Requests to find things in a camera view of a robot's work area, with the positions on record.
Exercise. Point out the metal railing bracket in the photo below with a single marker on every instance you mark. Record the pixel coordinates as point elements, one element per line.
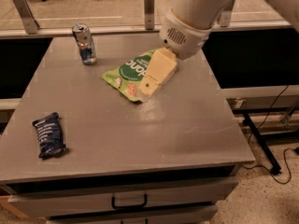
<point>29,23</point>
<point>149,14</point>
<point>226,15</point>

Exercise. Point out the black drawer handle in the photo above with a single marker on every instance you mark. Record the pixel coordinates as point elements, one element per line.
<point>135,221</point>
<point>129,201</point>

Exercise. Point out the silver blue drink can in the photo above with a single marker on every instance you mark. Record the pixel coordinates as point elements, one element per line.
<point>82,34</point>

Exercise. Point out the black lower drawer handle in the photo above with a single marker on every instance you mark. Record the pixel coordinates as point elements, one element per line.
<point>135,221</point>

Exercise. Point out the grey upper drawer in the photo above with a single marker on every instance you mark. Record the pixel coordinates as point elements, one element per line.
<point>97,200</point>

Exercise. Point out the dark blue rxbar wrapper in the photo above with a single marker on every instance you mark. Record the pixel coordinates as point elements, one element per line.
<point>49,135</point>

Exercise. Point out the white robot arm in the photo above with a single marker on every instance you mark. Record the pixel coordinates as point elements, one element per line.
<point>288,9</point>

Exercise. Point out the grey lower drawer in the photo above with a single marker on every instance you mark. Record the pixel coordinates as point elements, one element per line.
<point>181,215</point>

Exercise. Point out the green rice chip bag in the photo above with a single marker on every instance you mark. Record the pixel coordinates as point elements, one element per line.
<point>127,77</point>

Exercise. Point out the black upper drawer handle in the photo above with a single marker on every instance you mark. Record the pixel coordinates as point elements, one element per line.
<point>129,201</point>

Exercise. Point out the left metal railing bracket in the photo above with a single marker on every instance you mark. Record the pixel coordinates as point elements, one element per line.
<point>29,23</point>

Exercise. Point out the grey drawer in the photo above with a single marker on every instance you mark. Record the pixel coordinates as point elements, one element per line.
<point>97,200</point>
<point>181,215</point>

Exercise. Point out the right metal railing bracket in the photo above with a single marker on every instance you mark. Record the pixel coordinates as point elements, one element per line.
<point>226,15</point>

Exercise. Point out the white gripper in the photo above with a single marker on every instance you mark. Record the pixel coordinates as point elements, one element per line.
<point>183,38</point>

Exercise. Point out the black stand leg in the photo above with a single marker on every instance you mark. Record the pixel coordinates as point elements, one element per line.
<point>275,170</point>

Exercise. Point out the middle metal railing bracket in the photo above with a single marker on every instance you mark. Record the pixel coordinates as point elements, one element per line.
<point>149,14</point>

